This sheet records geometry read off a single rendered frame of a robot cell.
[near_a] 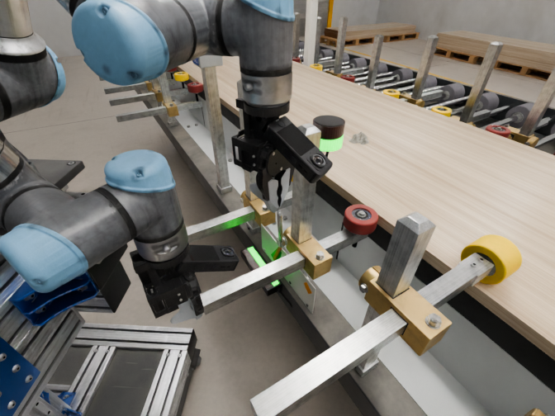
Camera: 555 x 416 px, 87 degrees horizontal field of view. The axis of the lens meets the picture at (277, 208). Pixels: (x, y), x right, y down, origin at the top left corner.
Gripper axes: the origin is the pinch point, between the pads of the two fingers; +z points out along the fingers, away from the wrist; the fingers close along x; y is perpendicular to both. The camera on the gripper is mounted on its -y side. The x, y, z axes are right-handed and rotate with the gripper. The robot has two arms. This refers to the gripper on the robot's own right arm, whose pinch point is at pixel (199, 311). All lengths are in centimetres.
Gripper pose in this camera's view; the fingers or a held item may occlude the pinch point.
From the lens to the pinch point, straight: 64.9
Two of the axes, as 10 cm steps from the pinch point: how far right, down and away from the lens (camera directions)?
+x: 5.1, 5.4, -6.7
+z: 0.0, 7.8, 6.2
